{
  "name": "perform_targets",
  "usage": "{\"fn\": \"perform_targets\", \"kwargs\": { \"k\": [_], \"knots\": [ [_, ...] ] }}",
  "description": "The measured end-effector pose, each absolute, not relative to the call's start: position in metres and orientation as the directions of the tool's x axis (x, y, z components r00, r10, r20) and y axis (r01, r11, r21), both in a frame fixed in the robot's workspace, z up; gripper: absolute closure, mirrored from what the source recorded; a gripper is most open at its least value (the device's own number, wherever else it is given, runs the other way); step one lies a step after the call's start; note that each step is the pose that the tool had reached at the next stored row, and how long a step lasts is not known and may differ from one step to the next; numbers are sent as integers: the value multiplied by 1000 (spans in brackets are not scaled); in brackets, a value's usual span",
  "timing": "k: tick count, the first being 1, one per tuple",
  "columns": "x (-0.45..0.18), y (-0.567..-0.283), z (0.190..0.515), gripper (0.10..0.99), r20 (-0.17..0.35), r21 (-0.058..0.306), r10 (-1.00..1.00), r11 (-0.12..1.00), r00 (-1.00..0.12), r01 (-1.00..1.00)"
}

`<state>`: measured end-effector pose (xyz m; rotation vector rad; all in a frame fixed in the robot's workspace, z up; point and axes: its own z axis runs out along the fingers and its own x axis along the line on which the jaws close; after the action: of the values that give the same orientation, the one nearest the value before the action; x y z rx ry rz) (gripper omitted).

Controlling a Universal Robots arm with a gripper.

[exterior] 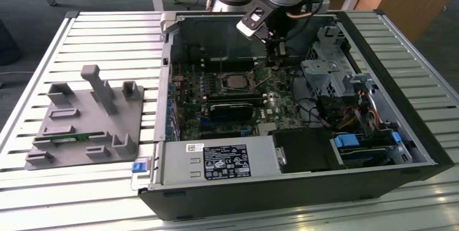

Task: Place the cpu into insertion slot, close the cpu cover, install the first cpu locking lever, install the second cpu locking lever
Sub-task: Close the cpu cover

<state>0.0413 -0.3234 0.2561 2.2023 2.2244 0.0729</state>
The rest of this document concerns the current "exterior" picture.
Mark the black bin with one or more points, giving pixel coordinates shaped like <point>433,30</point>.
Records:
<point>6,45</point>

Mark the blue plastic clip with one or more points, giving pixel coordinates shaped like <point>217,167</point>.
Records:
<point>395,138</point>

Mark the green motherboard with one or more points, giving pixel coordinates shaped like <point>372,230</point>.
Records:
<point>279,102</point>

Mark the green RAM stick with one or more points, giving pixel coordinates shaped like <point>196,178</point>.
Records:
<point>84,136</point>

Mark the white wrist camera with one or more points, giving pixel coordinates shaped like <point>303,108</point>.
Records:
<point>251,27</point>

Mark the grey parts rack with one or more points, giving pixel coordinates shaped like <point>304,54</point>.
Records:
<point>89,123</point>

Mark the wooden cabinet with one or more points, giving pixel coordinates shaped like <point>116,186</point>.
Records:
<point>419,0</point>

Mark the silver power supply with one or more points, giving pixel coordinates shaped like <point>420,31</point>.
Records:
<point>178,161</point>

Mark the black graphics card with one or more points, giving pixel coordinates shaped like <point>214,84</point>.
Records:
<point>231,112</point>

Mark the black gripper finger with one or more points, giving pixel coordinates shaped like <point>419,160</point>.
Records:
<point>273,51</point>

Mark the grey case latch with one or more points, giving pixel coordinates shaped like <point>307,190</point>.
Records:
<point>169,22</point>

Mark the silver chipset heatsink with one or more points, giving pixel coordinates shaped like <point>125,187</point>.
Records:
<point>267,127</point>

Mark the black open PC case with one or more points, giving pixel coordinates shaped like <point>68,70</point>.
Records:
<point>251,201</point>

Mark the CPU socket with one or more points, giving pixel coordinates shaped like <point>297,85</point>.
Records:
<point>255,89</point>

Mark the hard disk in blue carrier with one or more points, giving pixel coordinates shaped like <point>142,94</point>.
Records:
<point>344,141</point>

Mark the blue case latch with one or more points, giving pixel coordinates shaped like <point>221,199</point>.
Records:
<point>138,167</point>

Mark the silver drive cage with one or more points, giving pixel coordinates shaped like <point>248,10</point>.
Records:
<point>319,75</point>

